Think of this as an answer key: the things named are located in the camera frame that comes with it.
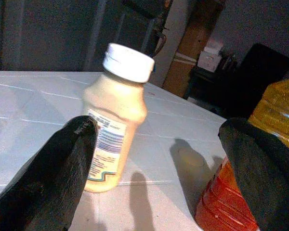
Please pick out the white cardboard box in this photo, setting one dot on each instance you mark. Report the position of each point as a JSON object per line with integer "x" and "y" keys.
{"x": 209, "y": 60}

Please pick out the orange ribbed plastic bottle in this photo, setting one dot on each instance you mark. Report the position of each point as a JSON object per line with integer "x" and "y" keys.
{"x": 219, "y": 207}

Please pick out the brown cardboard board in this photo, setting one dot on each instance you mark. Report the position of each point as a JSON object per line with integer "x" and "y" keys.
{"x": 190, "y": 48}

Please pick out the black chair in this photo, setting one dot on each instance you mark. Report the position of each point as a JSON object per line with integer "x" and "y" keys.
{"x": 255, "y": 79}

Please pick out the mayonnaise bottle with white cap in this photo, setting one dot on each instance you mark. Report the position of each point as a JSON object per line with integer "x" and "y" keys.
{"x": 118, "y": 103}

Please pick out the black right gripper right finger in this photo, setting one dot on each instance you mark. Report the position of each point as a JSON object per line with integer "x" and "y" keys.
{"x": 267, "y": 180}

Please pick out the yellow plastic bag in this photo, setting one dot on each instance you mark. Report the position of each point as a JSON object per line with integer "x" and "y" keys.
{"x": 277, "y": 113}

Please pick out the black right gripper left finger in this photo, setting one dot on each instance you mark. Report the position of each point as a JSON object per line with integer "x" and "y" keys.
{"x": 50, "y": 180}

